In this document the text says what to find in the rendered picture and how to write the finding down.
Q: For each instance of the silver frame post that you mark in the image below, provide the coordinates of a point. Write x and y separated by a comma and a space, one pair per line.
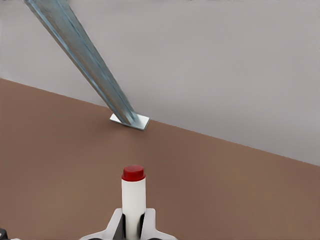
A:
82, 57

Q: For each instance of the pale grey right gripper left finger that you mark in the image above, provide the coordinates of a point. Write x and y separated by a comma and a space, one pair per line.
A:
113, 225

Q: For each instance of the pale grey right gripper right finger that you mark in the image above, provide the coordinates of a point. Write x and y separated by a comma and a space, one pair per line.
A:
150, 225

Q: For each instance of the white marker with red cap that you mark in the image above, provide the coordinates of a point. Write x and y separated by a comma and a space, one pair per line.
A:
133, 192

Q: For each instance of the silver post foot plate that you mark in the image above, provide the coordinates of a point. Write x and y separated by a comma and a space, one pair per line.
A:
142, 123

